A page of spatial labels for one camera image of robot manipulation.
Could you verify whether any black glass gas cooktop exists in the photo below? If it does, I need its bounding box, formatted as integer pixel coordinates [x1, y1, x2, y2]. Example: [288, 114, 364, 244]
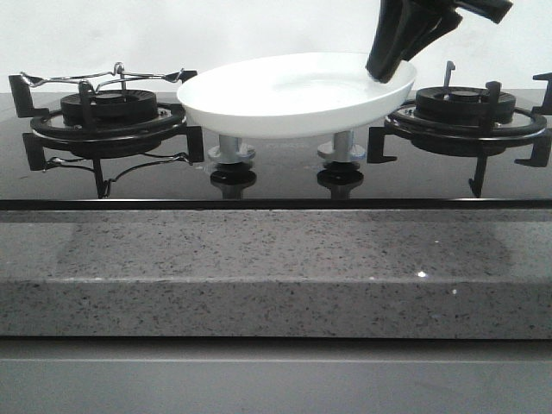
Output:
[1, 93, 551, 210]

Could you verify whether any silver stove knob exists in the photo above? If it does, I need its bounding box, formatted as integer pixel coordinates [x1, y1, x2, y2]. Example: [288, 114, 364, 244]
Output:
[208, 135, 255, 165]
[317, 130, 367, 163]

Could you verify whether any black pan support grate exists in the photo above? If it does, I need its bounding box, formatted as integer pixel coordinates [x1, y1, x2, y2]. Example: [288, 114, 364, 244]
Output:
[367, 60, 551, 198]
[9, 73, 204, 198]

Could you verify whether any right black gas burner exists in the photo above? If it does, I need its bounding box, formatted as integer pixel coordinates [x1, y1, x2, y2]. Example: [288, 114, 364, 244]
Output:
[414, 86, 490, 126]

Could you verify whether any right silver stove knob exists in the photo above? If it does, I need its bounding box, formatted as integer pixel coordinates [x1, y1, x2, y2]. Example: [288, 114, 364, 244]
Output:
[317, 130, 367, 163]

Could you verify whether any right black pan support grate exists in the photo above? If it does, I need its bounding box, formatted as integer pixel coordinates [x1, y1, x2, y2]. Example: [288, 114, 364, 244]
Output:
[367, 60, 551, 198]

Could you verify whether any chrome wire pan reducer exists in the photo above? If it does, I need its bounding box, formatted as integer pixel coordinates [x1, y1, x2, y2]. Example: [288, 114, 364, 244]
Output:
[19, 62, 198, 93]

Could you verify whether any white ceramic plate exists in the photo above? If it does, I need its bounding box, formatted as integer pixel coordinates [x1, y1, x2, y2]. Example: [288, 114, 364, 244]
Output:
[177, 53, 417, 139]

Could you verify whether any left silver stove knob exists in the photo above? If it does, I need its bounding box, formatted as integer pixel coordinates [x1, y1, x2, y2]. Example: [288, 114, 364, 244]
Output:
[208, 135, 255, 165]

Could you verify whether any black gas burner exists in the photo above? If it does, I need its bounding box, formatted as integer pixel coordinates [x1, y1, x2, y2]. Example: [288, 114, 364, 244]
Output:
[414, 86, 490, 126]
[60, 90, 158, 125]

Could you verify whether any left black pan support grate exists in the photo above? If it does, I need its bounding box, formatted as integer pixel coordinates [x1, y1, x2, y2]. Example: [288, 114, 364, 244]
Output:
[9, 73, 204, 198]

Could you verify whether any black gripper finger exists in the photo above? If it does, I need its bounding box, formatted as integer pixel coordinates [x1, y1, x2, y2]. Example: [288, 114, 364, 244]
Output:
[366, 0, 425, 83]
[403, 9, 462, 61]

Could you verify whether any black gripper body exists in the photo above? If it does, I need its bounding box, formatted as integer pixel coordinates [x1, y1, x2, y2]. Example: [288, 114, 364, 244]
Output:
[405, 0, 513, 24]

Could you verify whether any left black gas burner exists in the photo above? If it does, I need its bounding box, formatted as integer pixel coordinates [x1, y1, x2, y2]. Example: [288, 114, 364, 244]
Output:
[60, 90, 158, 125]

